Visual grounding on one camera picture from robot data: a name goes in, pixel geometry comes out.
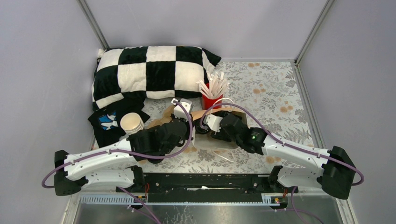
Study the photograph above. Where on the brown paper bag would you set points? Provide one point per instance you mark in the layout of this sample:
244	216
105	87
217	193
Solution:
208	133

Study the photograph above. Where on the floral table mat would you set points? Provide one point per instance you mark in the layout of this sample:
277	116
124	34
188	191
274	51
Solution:
269	91

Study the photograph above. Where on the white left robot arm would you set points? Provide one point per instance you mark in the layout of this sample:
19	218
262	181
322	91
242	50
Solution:
114	166

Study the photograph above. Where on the black white checkered pillow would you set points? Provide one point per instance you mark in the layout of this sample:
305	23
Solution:
153	72

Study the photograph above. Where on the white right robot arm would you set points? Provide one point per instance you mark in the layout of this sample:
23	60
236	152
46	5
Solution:
329	170

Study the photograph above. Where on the brown cardboard cup carrier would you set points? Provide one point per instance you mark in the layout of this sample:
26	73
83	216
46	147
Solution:
165	118

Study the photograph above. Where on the stack of paper cups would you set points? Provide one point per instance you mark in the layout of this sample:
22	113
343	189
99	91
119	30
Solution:
131	123

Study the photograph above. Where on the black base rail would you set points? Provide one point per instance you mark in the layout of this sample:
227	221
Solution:
206	188

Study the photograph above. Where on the red cup holder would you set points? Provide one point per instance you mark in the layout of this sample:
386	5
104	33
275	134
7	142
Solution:
208	102

